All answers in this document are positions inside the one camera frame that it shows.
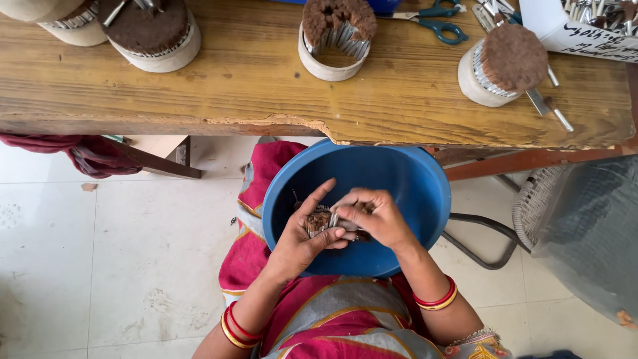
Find person's left hand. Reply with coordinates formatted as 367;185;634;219
266;178;358;283

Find person's right hand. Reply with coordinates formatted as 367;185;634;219
331;187;419;253

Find single brown brush head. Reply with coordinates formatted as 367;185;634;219
329;200;376;232

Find bundle of metal brush heads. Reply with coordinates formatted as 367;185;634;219
303;203;342;239

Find blue plastic basin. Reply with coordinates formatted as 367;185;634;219
262;139;452;279

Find pink and grey sari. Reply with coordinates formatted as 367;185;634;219
218;141;514;359

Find red bangle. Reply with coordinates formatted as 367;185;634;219
225;300;263;342
413;274;456;307

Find gold bangle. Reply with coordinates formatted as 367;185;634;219
220;309;260;350
417;283;459;312

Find white round container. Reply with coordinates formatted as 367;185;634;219
0;0;108;48
458;39;524;108
298;22;372;82
107;10;202;74

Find wicker chair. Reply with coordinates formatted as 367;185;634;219
441;165;570;271

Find cluster of brown brush heads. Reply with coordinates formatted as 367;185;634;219
97;0;191;57
301;0;378;60
472;23;549;98

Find flat metal strip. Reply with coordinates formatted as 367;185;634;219
525;88;551;117

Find clear plastic bag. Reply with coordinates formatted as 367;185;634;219
530;155;638;331

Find metal tools heap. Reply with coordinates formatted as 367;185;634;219
471;0;524;34

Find dark red cloth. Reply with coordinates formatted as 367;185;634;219
0;133;144;180

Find white cardboard box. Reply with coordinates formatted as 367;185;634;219
518;0;638;63

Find heap of metal ferrules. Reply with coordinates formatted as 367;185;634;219
561;0;638;37

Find teal handled scissors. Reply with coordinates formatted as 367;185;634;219
376;0;470;46

